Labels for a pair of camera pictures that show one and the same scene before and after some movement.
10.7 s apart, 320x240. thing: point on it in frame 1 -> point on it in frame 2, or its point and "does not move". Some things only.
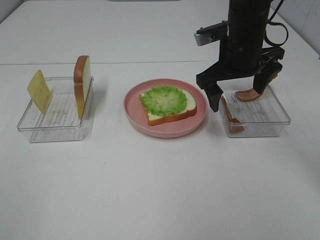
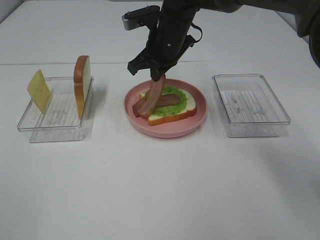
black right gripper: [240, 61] -> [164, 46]
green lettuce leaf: [163, 101] does not move
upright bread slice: [82, 80] does not move
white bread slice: [191, 108] does not move
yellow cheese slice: [39, 91] does not move
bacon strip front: [235, 125] -> [152, 97]
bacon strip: [250, 94] -> [160, 101]
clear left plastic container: [60, 121] does not move
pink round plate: [174, 127] does not move
